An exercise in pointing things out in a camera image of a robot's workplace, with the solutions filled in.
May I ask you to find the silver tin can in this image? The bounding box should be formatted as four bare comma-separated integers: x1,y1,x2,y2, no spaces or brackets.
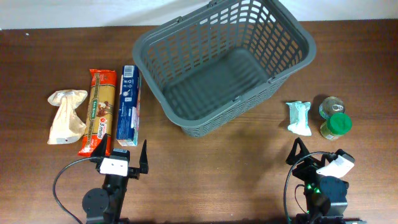
318,96,345,119

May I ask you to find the mint green packet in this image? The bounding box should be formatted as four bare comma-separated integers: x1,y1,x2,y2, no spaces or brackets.
286,101,312,136

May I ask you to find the beige food pouch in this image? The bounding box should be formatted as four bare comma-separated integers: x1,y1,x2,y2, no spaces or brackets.
47,90,88,145

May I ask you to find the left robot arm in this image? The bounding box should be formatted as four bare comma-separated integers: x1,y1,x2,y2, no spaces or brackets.
82,135,149,223

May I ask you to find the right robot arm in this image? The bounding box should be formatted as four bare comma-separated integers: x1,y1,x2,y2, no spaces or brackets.
284,138,366,224

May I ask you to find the orange spaghetti packet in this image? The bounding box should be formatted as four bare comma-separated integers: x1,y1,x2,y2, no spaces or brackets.
78,69,117,157

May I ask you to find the grey plastic basket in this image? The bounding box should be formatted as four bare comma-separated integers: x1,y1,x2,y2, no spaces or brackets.
132,0,317,138

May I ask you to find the blue pasta box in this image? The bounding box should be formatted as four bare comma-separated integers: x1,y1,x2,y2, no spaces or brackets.
116,65,141,147

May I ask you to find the green lidded glass jar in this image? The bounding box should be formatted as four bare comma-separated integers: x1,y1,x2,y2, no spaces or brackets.
320,113,353,141

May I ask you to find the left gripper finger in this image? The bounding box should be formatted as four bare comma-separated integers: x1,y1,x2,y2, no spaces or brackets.
90,134,108,162
139,140,149,174

